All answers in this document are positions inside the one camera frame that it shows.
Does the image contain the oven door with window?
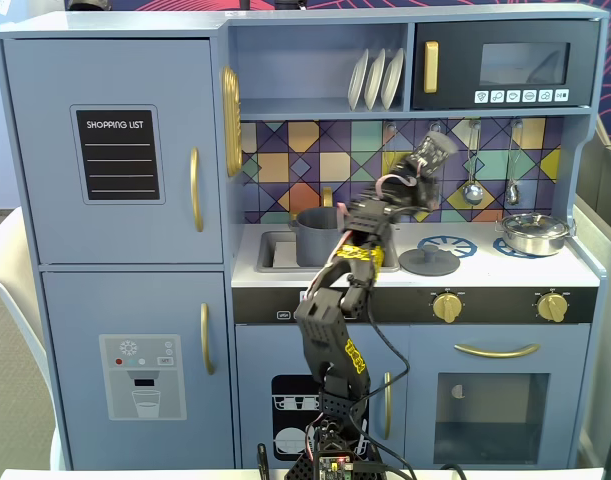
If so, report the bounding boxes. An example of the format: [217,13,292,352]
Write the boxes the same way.
[408,323,592,469]

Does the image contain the fridge door with shopping list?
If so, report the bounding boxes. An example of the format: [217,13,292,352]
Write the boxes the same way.
[1,38,226,267]

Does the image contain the black toy microwave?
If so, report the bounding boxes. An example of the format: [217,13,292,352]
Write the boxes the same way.
[411,20,602,112]

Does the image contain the gray plastic pot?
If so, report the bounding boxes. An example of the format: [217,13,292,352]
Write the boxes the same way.
[288,206,365,269]

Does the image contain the robot controller board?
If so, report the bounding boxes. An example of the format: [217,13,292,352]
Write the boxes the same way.
[316,451,355,480]

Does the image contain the freezer door with ice dispenser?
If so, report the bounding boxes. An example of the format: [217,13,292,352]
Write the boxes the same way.
[40,270,235,472]

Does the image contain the dishwasher door with print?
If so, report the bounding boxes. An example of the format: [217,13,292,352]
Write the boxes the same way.
[234,323,411,470]

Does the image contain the white toy plate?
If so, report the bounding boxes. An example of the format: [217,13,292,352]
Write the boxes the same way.
[346,47,371,112]
[363,47,388,112]
[380,47,406,111]

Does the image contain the black camera cable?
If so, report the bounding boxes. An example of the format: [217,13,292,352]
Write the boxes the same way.
[348,294,416,480]

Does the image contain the blue toy play kitchen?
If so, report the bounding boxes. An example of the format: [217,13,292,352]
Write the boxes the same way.
[0,4,611,472]

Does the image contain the white chair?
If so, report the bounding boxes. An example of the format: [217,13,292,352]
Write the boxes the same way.
[0,206,74,472]

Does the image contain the gray pot lid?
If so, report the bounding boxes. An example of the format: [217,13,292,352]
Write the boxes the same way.
[398,244,462,278]

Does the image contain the steel serving spoon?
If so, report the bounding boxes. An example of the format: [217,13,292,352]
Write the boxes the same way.
[504,119,527,207]

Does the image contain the gold stove knob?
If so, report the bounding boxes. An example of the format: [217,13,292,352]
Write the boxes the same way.
[430,291,463,324]
[535,291,568,324]

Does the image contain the black USB cable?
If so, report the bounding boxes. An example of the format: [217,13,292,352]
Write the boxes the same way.
[352,461,417,480]

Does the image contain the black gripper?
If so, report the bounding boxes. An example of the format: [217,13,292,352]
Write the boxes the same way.
[377,160,443,212]

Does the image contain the steel pot with lid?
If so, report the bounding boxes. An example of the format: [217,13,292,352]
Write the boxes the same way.
[495,211,578,258]

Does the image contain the steel ladle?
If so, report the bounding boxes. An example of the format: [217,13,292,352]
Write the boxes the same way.
[459,119,487,207]

